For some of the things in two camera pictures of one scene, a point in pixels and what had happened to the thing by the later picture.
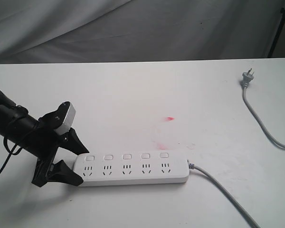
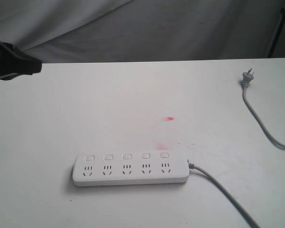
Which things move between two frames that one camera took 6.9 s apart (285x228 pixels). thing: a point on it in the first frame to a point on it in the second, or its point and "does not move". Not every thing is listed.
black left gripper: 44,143 to 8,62
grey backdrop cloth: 31,31 does not move
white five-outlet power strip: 130,167 does not move
